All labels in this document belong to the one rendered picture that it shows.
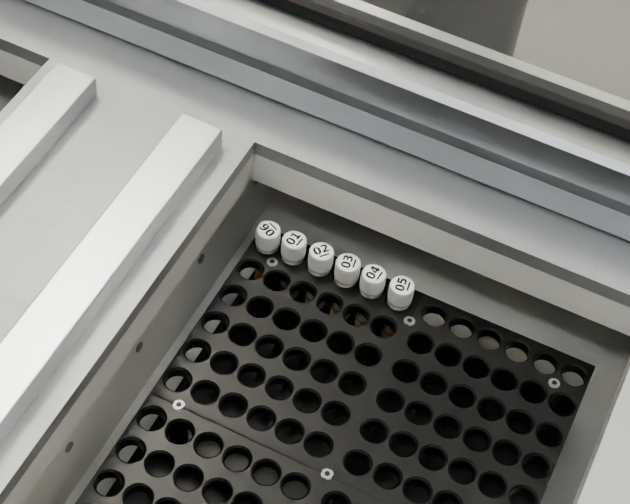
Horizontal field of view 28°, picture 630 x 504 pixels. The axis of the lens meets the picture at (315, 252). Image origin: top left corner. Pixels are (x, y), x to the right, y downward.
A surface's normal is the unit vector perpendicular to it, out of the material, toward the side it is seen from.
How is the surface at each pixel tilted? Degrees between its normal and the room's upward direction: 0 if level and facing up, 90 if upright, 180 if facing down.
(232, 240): 90
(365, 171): 0
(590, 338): 0
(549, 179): 0
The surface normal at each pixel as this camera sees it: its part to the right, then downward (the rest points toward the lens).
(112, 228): 0.07, -0.62
